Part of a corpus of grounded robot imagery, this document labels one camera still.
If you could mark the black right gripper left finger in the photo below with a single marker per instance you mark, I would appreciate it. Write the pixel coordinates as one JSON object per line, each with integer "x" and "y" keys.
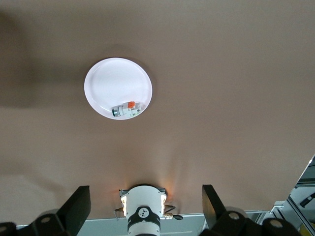
{"x": 73, "y": 211}

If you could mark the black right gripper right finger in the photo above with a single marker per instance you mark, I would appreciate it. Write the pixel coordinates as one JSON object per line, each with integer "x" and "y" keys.
{"x": 214, "y": 211}

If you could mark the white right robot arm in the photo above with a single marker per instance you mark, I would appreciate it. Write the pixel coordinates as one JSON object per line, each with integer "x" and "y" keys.
{"x": 145, "y": 204}

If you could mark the orange grey circuit breaker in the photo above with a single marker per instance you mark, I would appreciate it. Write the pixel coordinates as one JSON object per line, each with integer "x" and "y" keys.
{"x": 125, "y": 110}

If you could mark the pale round plate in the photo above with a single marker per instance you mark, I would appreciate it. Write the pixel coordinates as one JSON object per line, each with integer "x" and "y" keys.
{"x": 115, "y": 81}

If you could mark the aluminium frame post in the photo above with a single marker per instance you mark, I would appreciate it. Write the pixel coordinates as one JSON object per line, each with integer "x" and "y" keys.
{"x": 302, "y": 186}

